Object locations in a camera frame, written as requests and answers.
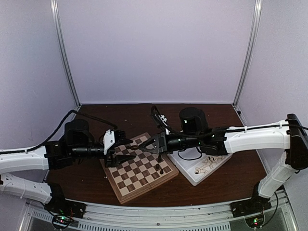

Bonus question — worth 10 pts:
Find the aluminium frame rail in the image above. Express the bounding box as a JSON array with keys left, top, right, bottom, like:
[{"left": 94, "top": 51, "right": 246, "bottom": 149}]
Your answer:
[{"left": 24, "top": 187, "right": 296, "bottom": 231}]

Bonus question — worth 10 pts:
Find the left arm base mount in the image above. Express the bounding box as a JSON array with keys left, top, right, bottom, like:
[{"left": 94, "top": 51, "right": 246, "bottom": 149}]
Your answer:
[{"left": 45, "top": 198, "right": 86, "bottom": 218}]

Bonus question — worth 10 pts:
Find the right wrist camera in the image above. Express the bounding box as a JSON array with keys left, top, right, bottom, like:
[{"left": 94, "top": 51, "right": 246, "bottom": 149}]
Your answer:
[{"left": 151, "top": 105, "right": 171, "bottom": 135}]

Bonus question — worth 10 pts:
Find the white chess pieces pile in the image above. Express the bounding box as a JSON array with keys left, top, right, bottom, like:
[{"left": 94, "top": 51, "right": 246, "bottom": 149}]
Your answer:
[{"left": 194, "top": 156, "right": 225, "bottom": 175}]

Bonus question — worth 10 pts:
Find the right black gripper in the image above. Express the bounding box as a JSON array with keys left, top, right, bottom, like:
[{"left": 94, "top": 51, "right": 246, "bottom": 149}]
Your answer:
[{"left": 139, "top": 131, "right": 201, "bottom": 155}]

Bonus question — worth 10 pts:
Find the white divided plastic tray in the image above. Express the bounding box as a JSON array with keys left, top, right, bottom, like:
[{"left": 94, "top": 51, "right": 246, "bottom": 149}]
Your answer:
[{"left": 168, "top": 149, "right": 232, "bottom": 186}]

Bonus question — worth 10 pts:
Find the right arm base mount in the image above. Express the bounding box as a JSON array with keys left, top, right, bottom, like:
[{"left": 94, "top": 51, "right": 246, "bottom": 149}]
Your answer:
[{"left": 230, "top": 195, "right": 272, "bottom": 218}]

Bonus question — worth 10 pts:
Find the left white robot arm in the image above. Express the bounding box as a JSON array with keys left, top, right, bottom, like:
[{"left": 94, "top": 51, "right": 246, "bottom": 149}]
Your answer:
[{"left": 0, "top": 119, "right": 134, "bottom": 214}]

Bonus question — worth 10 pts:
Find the wooden chessboard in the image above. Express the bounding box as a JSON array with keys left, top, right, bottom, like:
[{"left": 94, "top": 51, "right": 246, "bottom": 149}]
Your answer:
[{"left": 101, "top": 145, "right": 179, "bottom": 204}]

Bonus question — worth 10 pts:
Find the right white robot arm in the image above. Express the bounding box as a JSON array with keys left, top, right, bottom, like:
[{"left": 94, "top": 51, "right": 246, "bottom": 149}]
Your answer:
[{"left": 139, "top": 106, "right": 308, "bottom": 213}]

